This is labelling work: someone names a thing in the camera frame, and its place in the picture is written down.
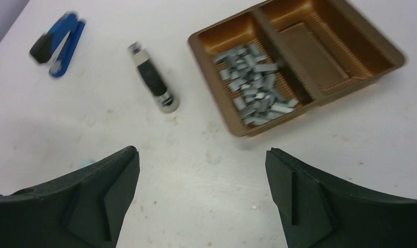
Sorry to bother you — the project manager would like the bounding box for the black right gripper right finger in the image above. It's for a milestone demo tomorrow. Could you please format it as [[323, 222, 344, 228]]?
[[265, 148, 417, 247]]

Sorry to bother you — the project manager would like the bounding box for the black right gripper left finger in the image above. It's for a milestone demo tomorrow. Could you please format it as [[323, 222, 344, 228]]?
[[0, 146, 140, 247]]

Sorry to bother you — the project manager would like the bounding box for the silver black stapler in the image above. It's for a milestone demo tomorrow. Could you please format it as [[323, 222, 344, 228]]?
[[128, 41, 179, 113]]

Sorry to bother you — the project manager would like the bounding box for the blue stapler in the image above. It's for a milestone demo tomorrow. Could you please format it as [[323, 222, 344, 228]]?
[[29, 11, 86, 78]]

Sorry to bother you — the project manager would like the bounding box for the light blue staple box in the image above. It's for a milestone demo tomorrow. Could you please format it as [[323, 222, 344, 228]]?
[[79, 159, 95, 168]]

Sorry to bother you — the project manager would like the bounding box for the pile of grey staples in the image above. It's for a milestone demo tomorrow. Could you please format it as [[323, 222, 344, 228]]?
[[212, 43, 299, 126]]

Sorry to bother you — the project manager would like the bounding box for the brown plastic divided tray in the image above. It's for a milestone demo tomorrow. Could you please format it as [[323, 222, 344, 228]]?
[[188, 1, 405, 137]]

